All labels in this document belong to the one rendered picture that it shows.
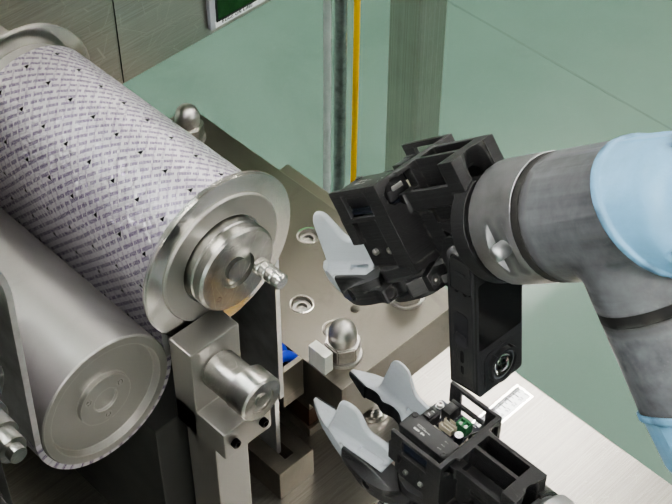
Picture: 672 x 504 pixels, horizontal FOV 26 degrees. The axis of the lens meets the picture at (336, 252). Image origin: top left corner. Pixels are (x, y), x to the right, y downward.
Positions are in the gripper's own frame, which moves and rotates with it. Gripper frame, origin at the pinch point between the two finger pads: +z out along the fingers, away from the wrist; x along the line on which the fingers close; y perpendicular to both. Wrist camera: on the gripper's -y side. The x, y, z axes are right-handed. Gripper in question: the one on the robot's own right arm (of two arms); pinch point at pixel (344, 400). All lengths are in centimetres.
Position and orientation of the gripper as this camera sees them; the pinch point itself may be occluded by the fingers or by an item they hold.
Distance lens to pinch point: 123.2
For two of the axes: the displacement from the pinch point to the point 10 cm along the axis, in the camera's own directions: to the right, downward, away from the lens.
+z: -7.0, -5.1, 5.0
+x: -7.1, 5.0, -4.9
